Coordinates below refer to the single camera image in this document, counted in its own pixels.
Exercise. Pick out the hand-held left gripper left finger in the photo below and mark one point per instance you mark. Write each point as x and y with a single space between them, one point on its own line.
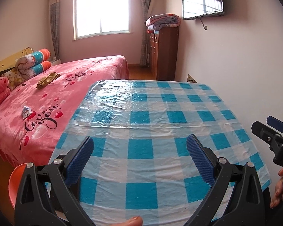
79 161

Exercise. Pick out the person's left hand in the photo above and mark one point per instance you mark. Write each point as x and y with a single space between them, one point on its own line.
132 221

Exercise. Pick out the cartoon print folded quilt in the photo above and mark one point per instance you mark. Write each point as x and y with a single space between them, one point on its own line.
30 63

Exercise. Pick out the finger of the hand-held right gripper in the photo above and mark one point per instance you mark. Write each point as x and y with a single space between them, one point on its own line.
277 123
261 130

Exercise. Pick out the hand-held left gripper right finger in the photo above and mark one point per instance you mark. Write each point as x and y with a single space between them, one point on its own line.
200 161

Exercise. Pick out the grey checked curtain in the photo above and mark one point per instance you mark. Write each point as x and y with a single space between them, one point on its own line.
145 16
54 28

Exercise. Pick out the floral pillow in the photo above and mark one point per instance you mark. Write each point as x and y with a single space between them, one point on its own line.
13 80

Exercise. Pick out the brown wooden cabinet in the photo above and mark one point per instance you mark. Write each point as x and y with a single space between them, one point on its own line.
165 54

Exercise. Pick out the beige wall outlet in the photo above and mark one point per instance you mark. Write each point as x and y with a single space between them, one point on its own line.
192 78

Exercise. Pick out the gold brown cloth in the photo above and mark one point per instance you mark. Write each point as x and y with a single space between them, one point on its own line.
47 80

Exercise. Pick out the person's right hand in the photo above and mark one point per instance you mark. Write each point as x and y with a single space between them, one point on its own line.
278 190

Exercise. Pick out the small crushed white carton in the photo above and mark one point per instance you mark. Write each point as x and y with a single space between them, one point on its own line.
26 111

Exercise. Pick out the window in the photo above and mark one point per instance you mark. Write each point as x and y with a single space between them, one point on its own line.
101 11

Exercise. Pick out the wall mounted television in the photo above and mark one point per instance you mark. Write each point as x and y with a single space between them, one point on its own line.
202 0

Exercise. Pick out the yellow star print headboard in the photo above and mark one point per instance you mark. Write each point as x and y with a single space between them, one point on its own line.
4 61

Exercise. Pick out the pink bed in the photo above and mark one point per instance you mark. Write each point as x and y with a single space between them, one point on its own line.
61 98

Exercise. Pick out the folded pink grey blanket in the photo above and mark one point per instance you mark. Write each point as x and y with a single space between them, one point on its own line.
164 21

